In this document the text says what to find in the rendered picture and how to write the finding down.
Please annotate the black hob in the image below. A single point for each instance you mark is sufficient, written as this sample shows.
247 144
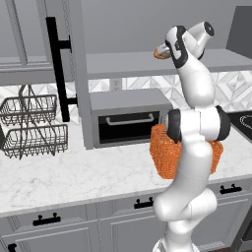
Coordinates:
244 123

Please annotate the white wall socket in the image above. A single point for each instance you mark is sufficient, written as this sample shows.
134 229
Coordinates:
115 84

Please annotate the black toaster oven door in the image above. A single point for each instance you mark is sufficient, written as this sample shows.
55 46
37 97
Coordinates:
131 133

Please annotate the dark grey range hood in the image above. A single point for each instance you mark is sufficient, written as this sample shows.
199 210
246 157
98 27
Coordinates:
241 29

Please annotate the grey tall cabinet door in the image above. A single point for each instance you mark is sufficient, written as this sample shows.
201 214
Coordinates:
81 82

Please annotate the grey drawer front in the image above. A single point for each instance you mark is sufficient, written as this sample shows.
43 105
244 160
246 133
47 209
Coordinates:
246 187
124 205
70 215

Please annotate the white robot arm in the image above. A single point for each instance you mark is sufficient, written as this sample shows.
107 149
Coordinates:
193 157

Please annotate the grey cupboard door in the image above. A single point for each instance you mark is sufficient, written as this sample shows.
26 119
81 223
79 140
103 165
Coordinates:
226 223
131 233
59 239

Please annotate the tan bread loaf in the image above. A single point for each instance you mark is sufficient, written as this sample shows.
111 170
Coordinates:
161 53

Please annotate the orange woven basket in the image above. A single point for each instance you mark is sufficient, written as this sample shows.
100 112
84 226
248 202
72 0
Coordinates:
164 154

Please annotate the grey toaster oven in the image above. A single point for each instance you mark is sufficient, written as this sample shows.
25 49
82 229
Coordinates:
128 100

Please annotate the grey wall cabinet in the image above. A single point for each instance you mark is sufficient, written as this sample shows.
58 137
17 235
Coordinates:
29 62

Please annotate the grey cabinet shelf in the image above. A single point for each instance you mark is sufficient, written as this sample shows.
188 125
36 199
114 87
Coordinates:
131 65

